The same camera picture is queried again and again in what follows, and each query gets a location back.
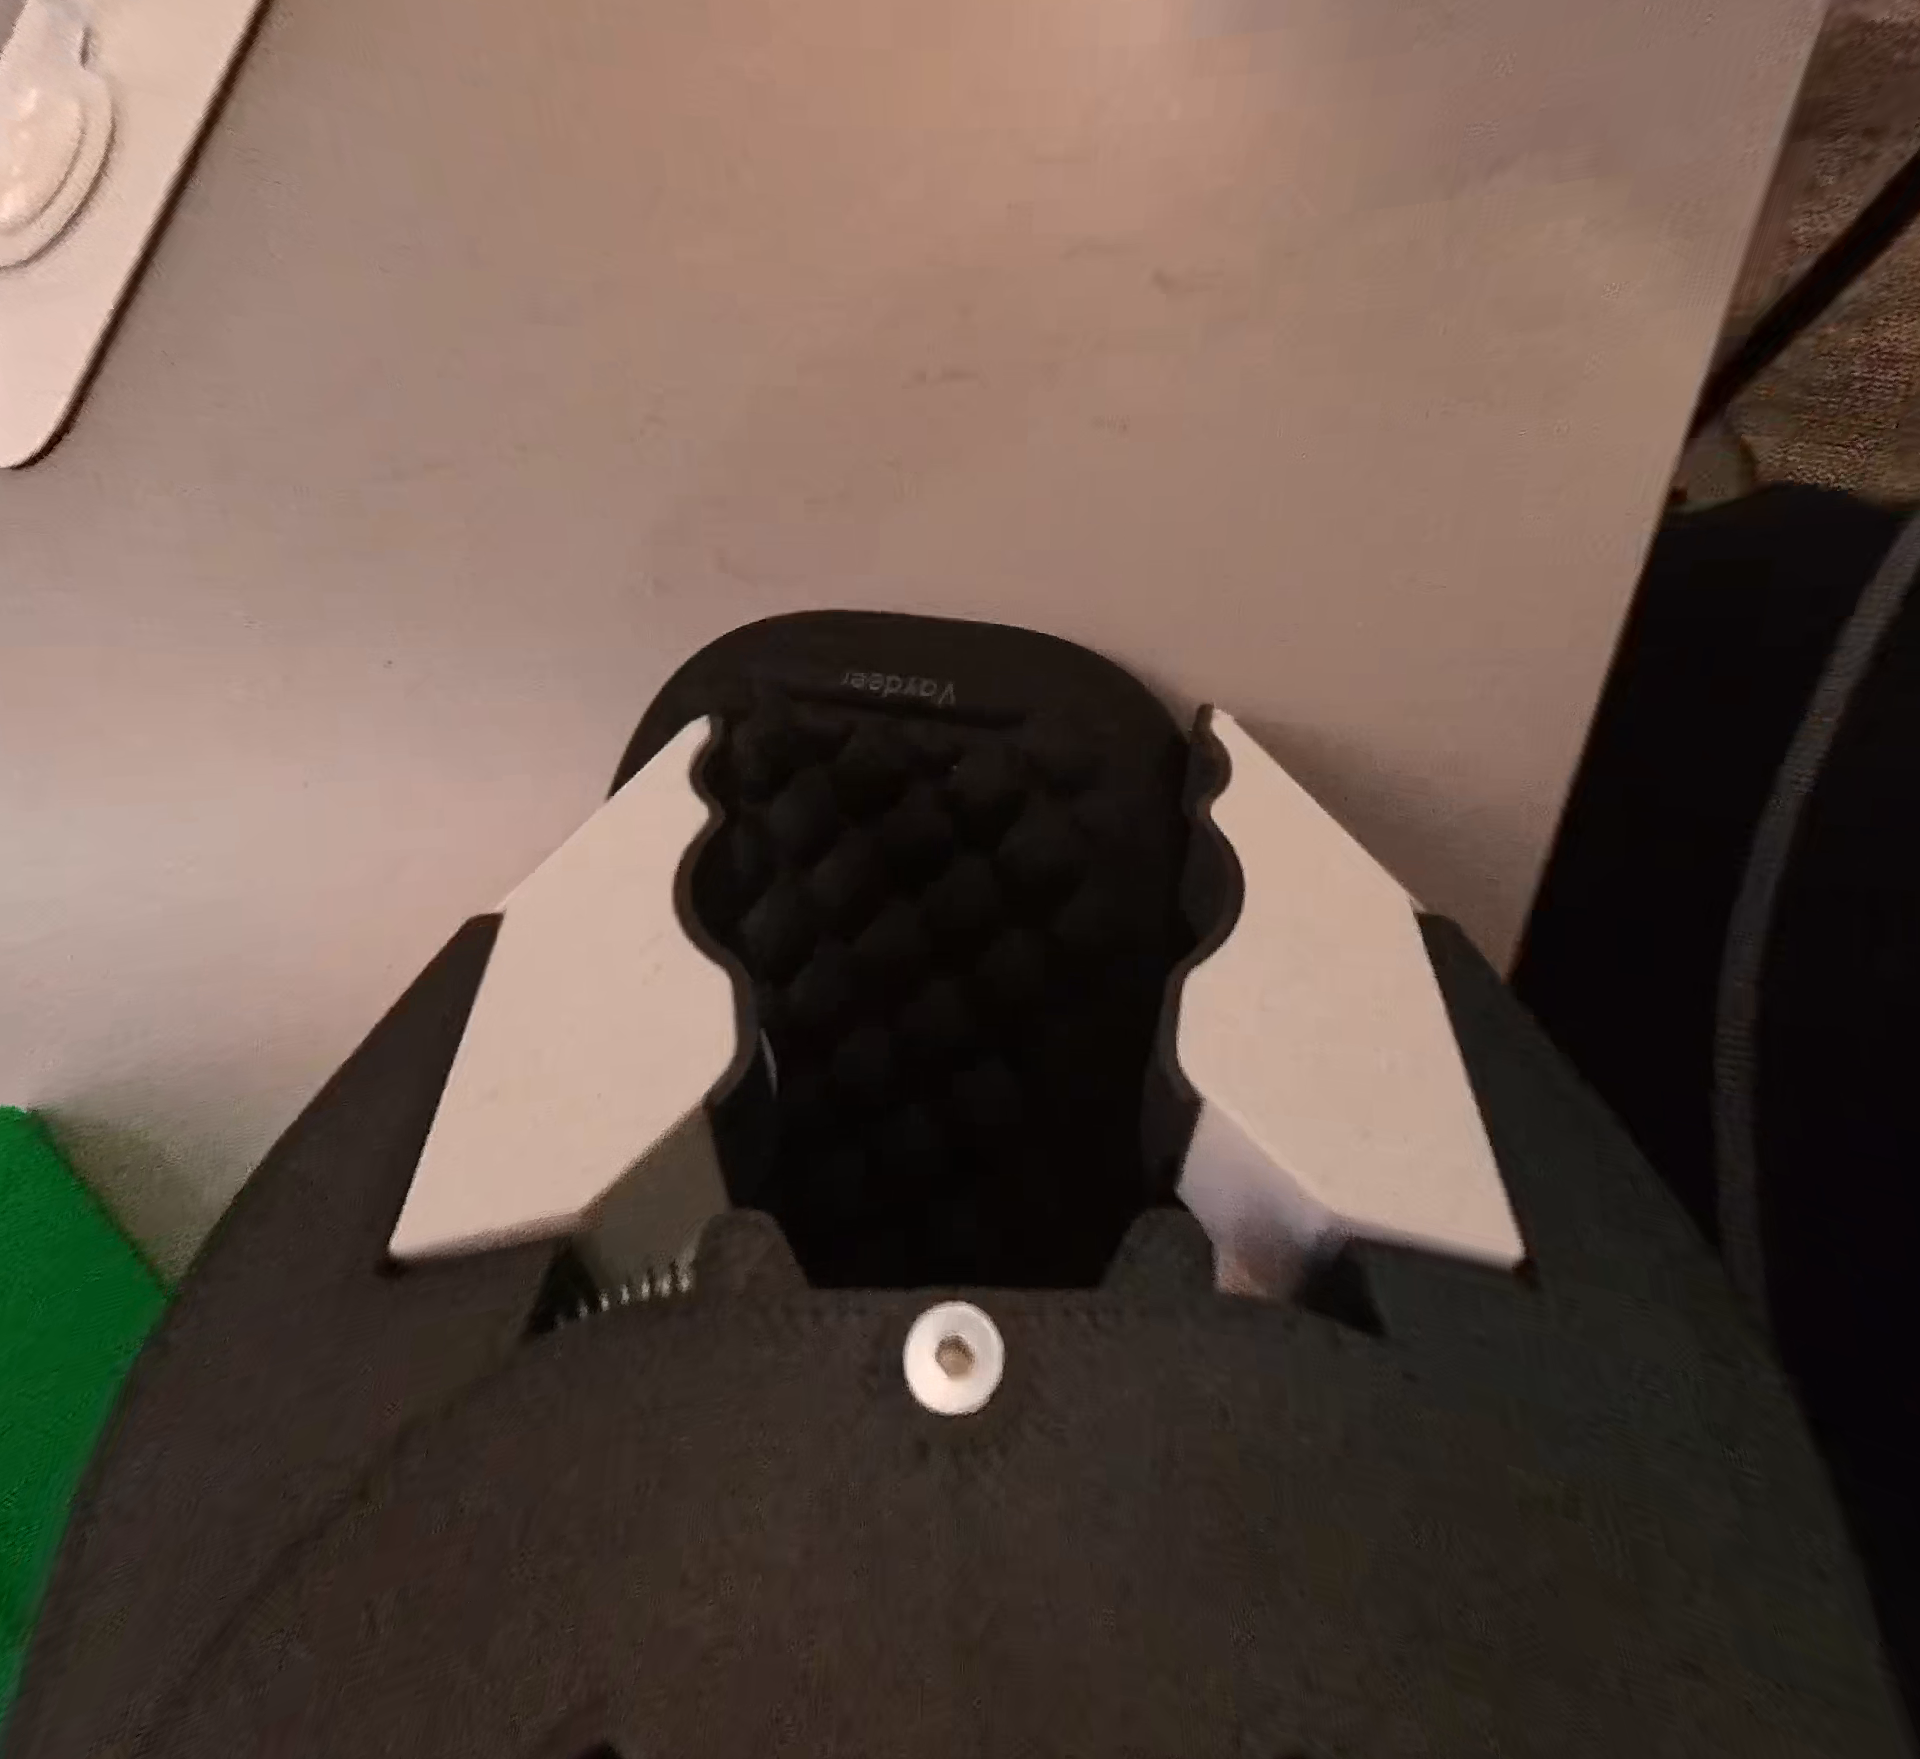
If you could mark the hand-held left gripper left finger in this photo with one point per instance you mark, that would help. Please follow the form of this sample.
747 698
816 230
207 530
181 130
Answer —
585 1023

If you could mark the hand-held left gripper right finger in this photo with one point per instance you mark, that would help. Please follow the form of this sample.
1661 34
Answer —
1321 1039

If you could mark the black quilted wrist rest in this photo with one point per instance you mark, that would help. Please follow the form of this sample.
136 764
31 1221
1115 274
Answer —
931 919

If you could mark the green plastic bin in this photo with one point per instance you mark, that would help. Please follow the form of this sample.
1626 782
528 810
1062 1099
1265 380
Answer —
52 1339

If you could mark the white lamp stand with base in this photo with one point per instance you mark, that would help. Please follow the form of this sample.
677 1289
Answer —
164 138

